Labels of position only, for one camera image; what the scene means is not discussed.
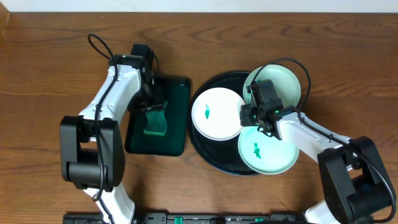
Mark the green wavy sponge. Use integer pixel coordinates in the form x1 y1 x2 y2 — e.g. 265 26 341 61
144 101 167 136

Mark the white plate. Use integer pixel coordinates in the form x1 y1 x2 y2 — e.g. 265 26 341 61
191 87 244 141

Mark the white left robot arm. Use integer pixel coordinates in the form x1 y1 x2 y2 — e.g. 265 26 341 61
60 44 164 223

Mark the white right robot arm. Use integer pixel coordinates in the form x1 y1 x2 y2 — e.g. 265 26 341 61
240 80 397 223

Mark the black rectangular tray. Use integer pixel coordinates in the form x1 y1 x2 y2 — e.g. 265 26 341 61
124 77 190 156

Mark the black round tray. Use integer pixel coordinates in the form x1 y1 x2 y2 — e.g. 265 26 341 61
188 71 260 175

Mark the pale green plate top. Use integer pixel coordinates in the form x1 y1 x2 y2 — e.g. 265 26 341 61
255 65 301 107

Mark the pale green plate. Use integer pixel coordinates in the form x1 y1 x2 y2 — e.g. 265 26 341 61
255 65 301 107
238 127 299 175

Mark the pale green plate bottom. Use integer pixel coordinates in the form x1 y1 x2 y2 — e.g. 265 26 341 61
238 127 299 175

